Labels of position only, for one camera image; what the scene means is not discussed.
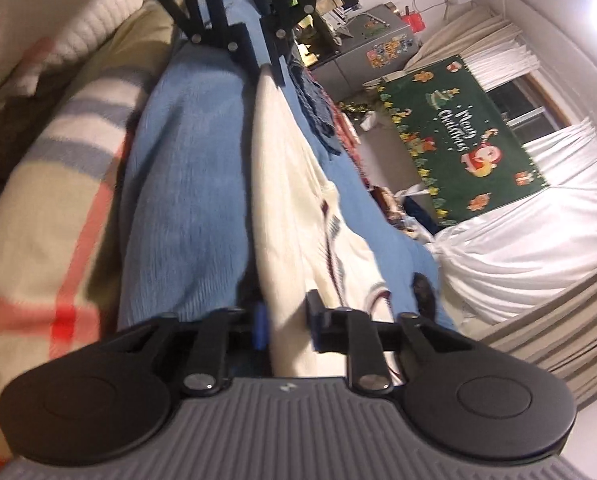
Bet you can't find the white curtain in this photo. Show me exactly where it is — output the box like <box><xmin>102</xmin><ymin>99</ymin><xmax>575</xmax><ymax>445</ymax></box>
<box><xmin>423</xmin><ymin>117</ymin><xmax>597</xmax><ymax>323</ymax></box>
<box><xmin>465</xmin><ymin>42</ymin><xmax>544</xmax><ymax>92</ymax></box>

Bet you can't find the window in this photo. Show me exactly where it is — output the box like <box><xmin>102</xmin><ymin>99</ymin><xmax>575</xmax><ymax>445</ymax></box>
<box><xmin>485</xmin><ymin>67</ymin><xmax>576</xmax><ymax>133</ymax></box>

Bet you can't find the cream plaid cloth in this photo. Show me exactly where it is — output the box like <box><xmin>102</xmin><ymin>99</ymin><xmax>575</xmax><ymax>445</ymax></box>
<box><xmin>0</xmin><ymin>67</ymin><xmax>152</xmax><ymax>461</ymax></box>

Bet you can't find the green Christmas banner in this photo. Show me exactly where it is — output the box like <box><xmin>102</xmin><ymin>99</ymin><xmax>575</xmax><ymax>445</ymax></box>
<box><xmin>377</xmin><ymin>54</ymin><xmax>550</xmax><ymax>226</ymax></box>

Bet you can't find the wooden nightstand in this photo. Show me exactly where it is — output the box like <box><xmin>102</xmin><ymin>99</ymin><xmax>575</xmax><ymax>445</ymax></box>
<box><xmin>371</xmin><ymin>185</ymin><xmax>419</xmax><ymax>233</ymax></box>

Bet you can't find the small Christmas tree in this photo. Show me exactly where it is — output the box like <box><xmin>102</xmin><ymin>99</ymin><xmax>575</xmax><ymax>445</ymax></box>
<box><xmin>338</xmin><ymin>95</ymin><xmax>379</xmax><ymax>117</ymax></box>

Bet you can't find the yellow-green bed sheet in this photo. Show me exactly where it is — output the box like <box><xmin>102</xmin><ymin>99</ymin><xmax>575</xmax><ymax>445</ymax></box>
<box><xmin>53</xmin><ymin>0</ymin><xmax>185</xmax><ymax>111</ymax></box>

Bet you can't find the red patterned tablecloth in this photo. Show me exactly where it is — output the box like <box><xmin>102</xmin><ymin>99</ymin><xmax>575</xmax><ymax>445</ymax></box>
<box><xmin>334</xmin><ymin>100</ymin><xmax>374</xmax><ymax>186</ymax></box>

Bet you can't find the blue fleece blanket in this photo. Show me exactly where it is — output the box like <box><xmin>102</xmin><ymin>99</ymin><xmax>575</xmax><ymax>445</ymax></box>
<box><xmin>116</xmin><ymin>0</ymin><xmax>461</xmax><ymax>333</ymax></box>

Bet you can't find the beige striped curtain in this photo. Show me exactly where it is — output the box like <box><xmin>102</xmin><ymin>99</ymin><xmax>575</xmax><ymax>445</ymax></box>
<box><xmin>421</xmin><ymin>4</ymin><xmax>524</xmax><ymax>63</ymax></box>
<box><xmin>458</xmin><ymin>255</ymin><xmax>597</xmax><ymax>411</ymax></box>

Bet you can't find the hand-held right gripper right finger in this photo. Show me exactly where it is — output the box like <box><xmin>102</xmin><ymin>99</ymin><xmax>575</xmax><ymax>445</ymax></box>
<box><xmin>305</xmin><ymin>290</ymin><xmax>471</xmax><ymax>396</ymax></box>

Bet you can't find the black curled cat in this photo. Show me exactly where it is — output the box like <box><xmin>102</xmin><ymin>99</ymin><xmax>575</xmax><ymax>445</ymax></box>
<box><xmin>409</xmin><ymin>272</ymin><xmax>439</xmax><ymax>321</ymax></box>

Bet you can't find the black shelf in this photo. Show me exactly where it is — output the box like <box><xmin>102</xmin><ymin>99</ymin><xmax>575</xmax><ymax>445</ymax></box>
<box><xmin>291</xmin><ymin>5</ymin><xmax>351</xmax><ymax>68</ymax></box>

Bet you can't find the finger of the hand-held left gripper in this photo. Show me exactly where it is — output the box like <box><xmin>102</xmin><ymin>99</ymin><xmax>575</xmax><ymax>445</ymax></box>
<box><xmin>258</xmin><ymin>0</ymin><xmax>329</xmax><ymax>86</ymax></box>
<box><xmin>143</xmin><ymin>0</ymin><xmax>259</xmax><ymax>68</ymax></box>

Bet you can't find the dark blue cloth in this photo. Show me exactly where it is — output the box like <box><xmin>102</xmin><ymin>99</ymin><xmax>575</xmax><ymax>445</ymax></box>
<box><xmin>403</xmin><ymin>195</ymin><xmax>441</xmax><ymax>233</ymax></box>

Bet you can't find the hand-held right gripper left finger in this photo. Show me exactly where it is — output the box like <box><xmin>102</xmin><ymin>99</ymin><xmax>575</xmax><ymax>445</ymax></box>
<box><xmin>113</xmin><ymin>305</ymin><xmax>269</xmax><ymax>396</ymax></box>

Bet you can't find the cream knit sweater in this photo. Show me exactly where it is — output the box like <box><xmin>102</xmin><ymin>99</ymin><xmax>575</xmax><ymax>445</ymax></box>
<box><xmin>248</xmin><ymin>62</ymin><xmax>396</xmax><ymax>378</ymax></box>

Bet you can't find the grey fridge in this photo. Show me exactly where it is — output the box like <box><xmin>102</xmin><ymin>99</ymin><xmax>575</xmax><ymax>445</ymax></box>
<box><xmin>323</xmin><ymin>4</ymin><xmax>421</xmax><ymax>101</ymax></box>

